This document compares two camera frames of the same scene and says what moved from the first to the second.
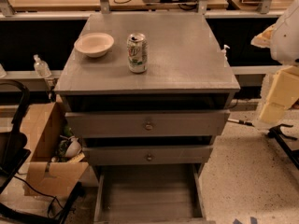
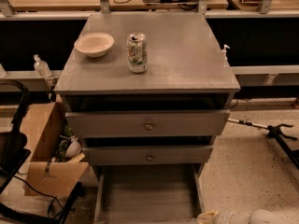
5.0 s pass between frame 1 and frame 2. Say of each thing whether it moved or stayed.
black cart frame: stayed
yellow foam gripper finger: moved
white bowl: stayed
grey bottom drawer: stayed
